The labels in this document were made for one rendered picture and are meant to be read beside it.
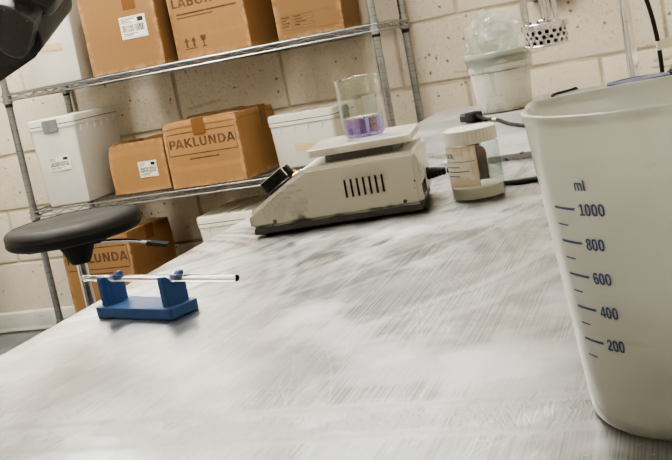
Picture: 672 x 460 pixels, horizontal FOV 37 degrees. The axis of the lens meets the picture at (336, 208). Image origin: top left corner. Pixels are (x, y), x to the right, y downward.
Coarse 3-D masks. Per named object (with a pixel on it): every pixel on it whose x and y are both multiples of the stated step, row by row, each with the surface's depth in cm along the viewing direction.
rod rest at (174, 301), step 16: (176, 272) 85; (112, 288) 89; (160, 288) 83; (176, 288) 84; (112, 304) 89; (128, 304) 88; (144, 304) 86; (160, 304) 85; (176, 304) 84; (192, 304) 85
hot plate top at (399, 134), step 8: (392, 128) 119; (400, 128) 117; (408, 128) 116; (416, 128) 117; (384, 136) 112; (392, 136) 110; (400, 136) 110; (408, 136) 110; (320, 144) 116; (328, 144) 115; (336, 144) 113; (344, 144) 111; (352, 144) 111; (360, 144) 110; (368, 144) 110; (376, 144) 110; (384, 144) 110; (392, 144) 110; (312, 152) 112; (320, 152) 111; (328, 152) 111; (336, 152) 111; (344, 152) 111
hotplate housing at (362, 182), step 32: (320, 160) 116; (352, 160) 111; (384, 160) 110; (416, 160) 110; (288, 192) 112; (320, 192) 112; (352, 192) 111; (384, 192) 110; (416, 192) 110; (256, 224) 114; (288, 224) 113; (320, 224) 113
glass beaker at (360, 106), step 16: (336, 80) 115; (352, 80) 111; (368, 80) 111; (336, 96) 113; (352, 96) 111; (368, 96) 111; (352, 112) 112; (368, 112) 112; (352, 128) 112; (368, 128) 112; (384, 128) 113
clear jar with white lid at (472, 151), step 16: (464, 128) 112; (480, 128) 109; (448, 144) 111; (464, 144) 110; (480, 144) 110; (496, 144) 111; (448, 160) 112; (464, 160) 110; (480, 160) 110; (496, 160) 111; (464, 176) 110; (480, 176) 110; (496, 176) 111; (464, 192) 111; (480, 192) 110; (496, 192) 111
